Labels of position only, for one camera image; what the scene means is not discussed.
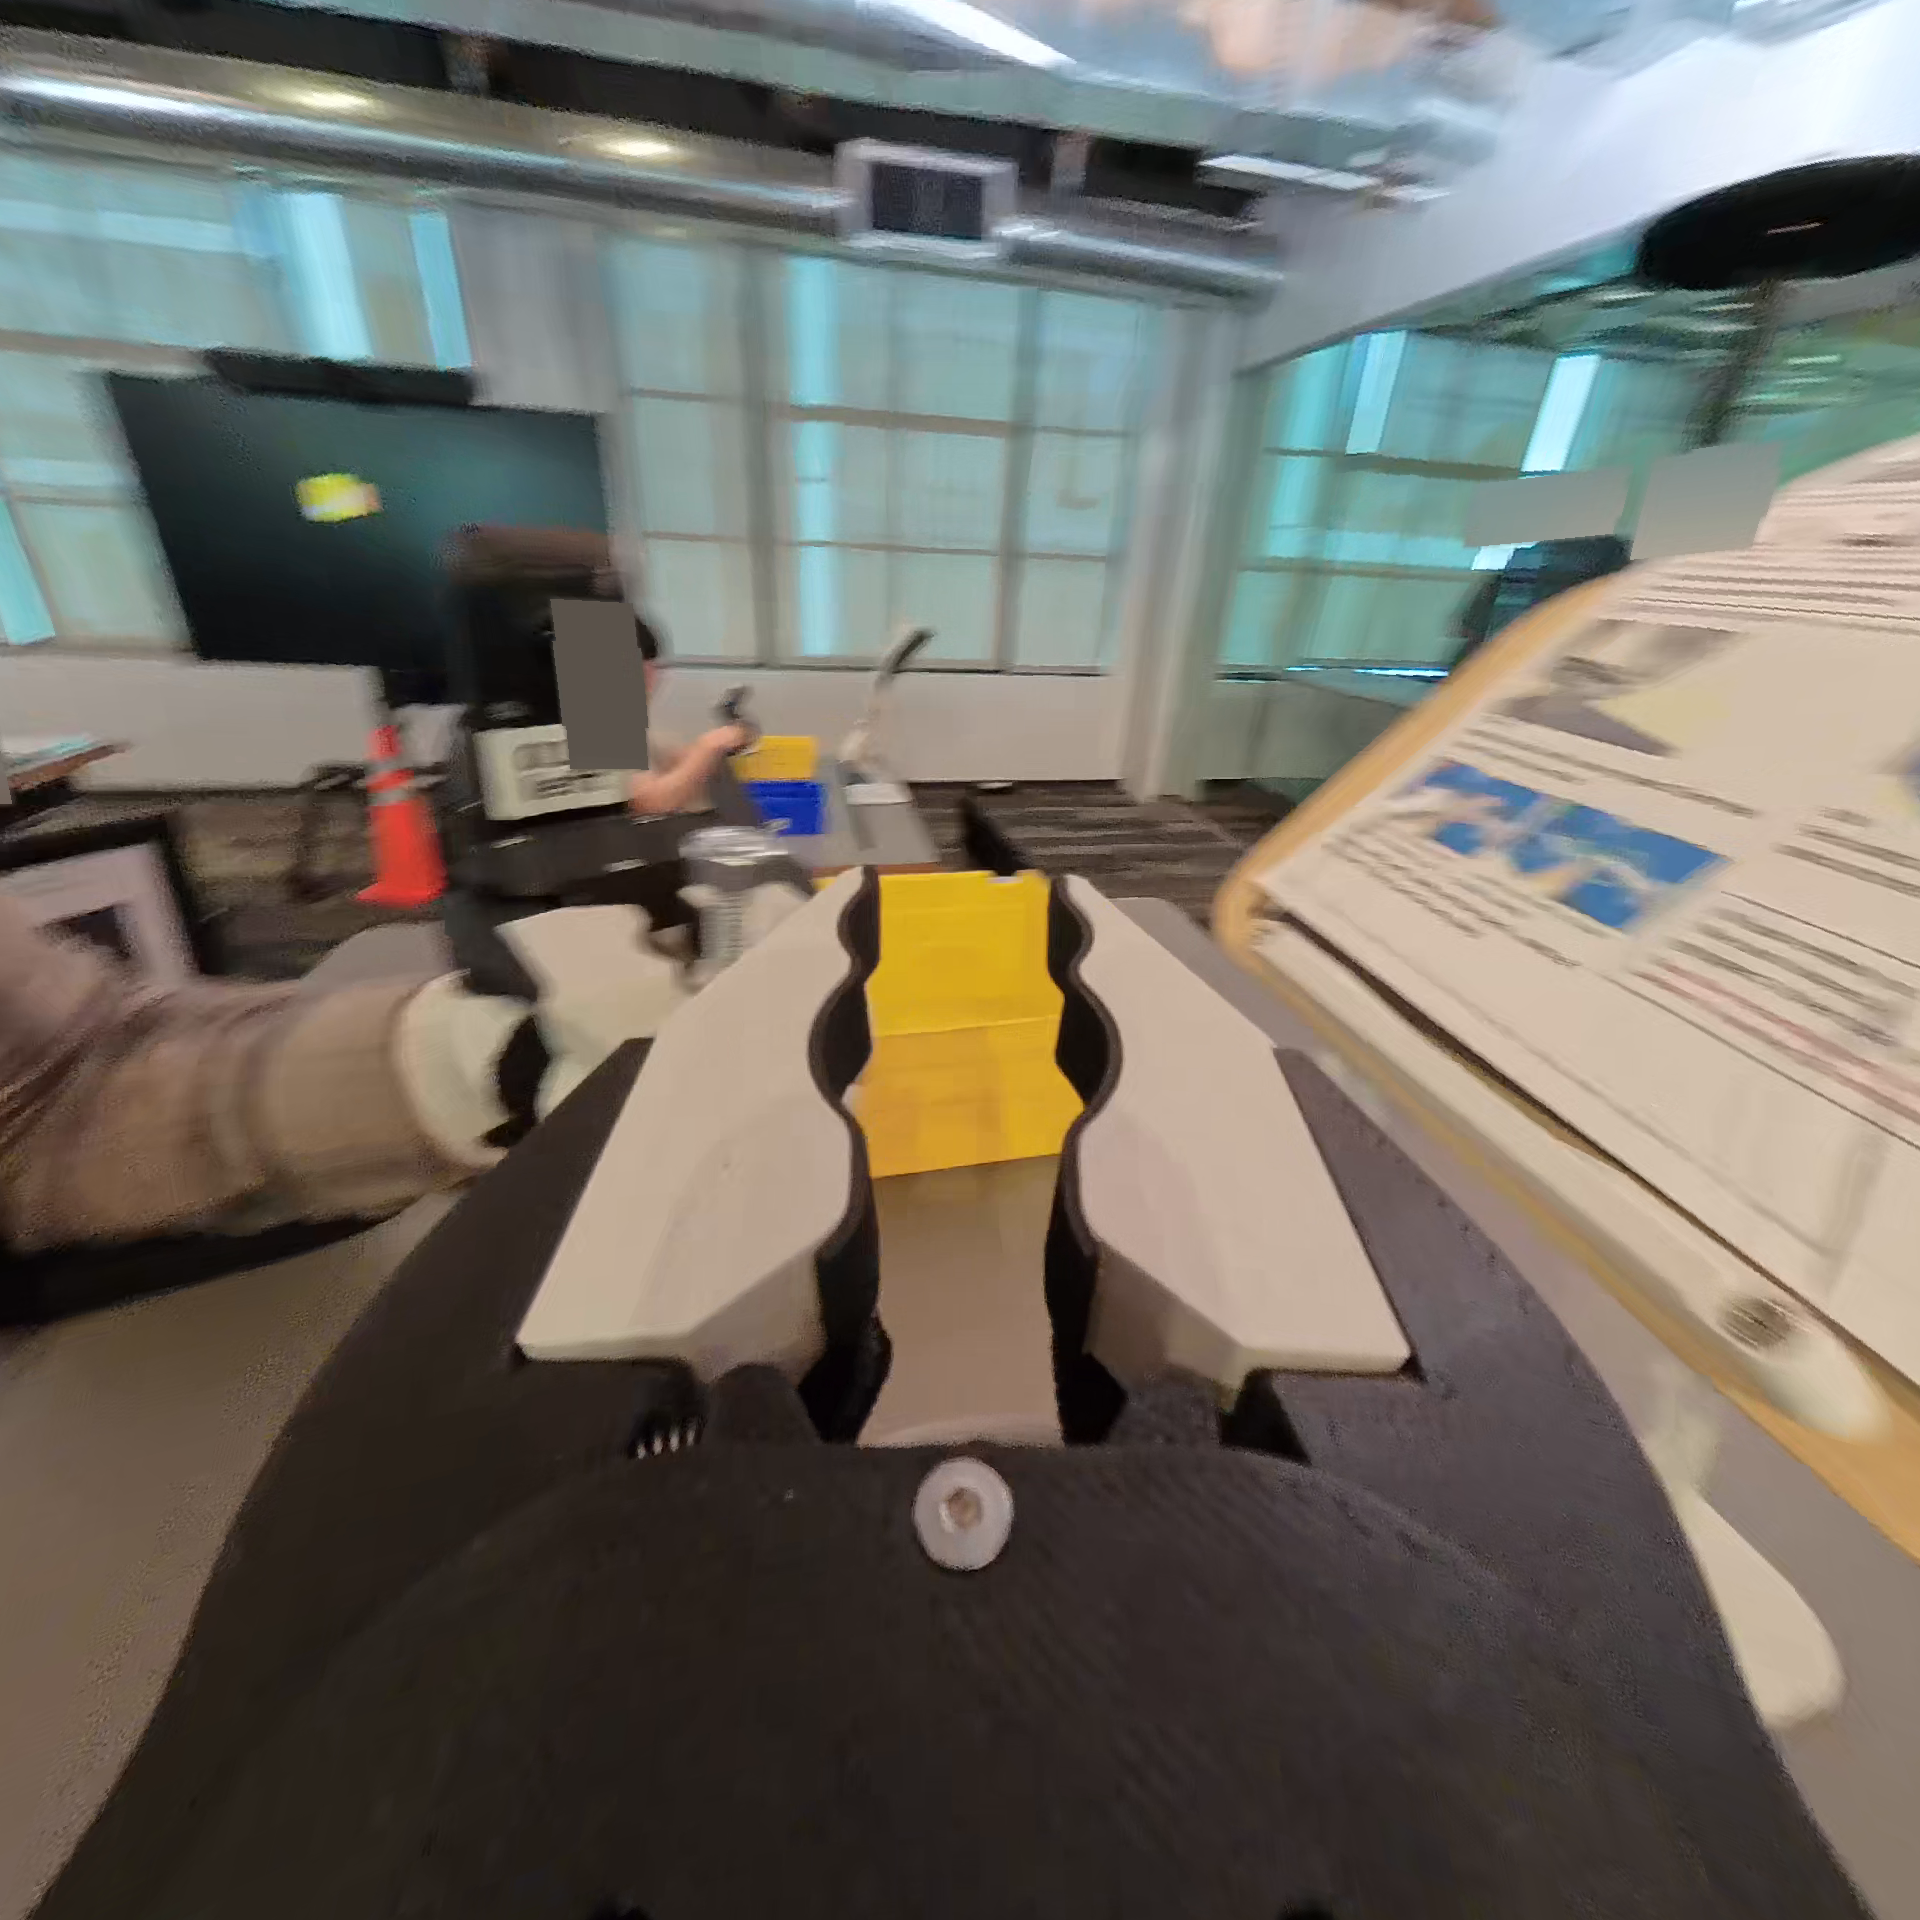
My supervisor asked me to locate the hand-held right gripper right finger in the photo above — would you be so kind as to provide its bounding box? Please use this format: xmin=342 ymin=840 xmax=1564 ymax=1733
xmin=1045 ymin=877 xmax=1412 ymax=1437

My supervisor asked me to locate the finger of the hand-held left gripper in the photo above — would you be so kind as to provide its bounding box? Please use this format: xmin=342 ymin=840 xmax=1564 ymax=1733
xmin=496 ymin=901 xmax=723 ymax=1046

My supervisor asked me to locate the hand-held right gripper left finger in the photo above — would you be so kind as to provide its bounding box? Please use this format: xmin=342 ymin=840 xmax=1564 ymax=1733
xmin=517 ymin=870 xmax=890 ymax=1437

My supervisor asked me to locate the silver hex bolt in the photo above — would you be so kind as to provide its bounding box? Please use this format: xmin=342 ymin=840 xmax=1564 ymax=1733
xmin=684 ymin=826 xmax=819 ymax=969

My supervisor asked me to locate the yellow plastic bin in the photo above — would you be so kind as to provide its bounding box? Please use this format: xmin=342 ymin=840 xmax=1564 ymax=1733
xmin=817 ymin=865 xmax=1088 ymax=1182

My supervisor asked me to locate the person's left forearm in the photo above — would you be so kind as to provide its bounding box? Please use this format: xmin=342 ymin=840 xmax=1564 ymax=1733
xmin=0 ymin=901 xmax=423 ymax=1256

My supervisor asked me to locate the person's left hand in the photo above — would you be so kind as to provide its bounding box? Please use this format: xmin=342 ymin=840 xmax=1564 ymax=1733
xmin=390 ymin=966 xmax=558 ymax=1166

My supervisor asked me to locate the orange traffic cone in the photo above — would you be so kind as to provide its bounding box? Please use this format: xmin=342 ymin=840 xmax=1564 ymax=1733
xmin=354 ymin=720 xmax=452 ymax=912

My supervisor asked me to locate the black framed sign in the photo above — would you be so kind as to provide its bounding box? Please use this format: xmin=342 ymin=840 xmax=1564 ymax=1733
xmin=0 ymin=811 xmax=207 ymax=978

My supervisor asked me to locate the black round pad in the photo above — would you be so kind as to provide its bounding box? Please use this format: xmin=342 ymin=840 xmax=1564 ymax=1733
xmin=0 ymin=1186 xmax=452 ymax=1328

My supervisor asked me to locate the wooden document stand white base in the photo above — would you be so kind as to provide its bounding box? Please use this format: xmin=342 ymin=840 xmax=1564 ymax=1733
xmin=1216 ymin=436 xmax=1920 ymax=1736

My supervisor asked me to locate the printed instruction sheet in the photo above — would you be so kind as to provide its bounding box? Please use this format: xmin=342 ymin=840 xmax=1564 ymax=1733
xmin=1260 ymin=450 xmax=1920 ymax=1383

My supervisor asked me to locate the black floor lamp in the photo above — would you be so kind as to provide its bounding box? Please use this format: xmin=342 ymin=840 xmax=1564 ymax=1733
xmin=1636 ymin=156 xmax=1920 ymax=452

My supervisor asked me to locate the dark wall screen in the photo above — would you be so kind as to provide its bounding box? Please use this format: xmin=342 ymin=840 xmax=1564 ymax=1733
xmin=107 ymin=366 xmax=618 ymax=709

